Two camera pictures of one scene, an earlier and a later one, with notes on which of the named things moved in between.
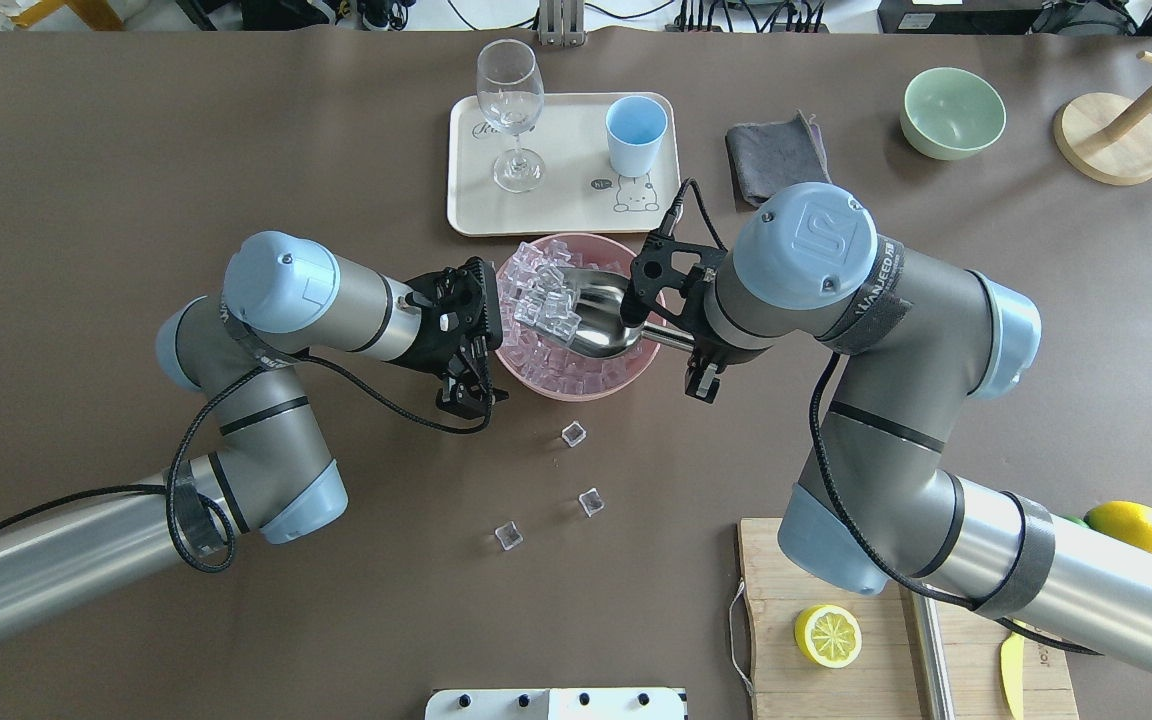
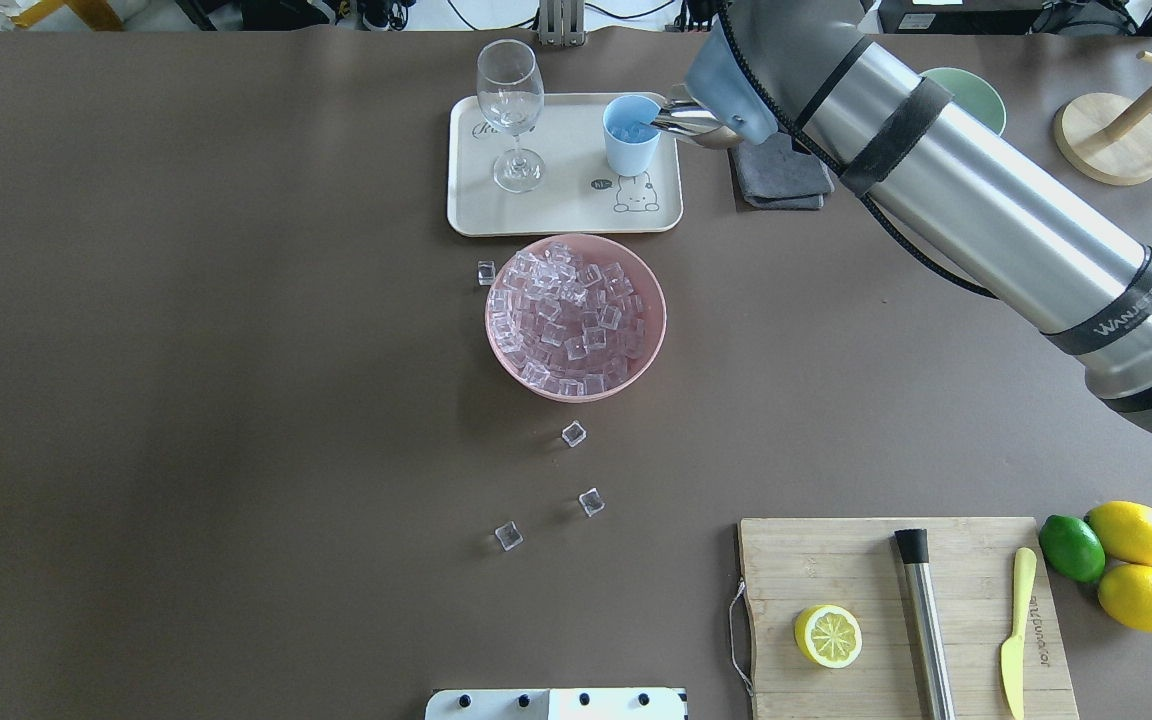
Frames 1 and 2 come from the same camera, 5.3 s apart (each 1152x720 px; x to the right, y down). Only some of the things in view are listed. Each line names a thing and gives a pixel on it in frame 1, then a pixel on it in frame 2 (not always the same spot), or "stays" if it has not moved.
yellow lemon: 1136,524 stays
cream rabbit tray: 579,191 stays
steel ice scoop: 602,332 → 689,118
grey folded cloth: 771,156 stays
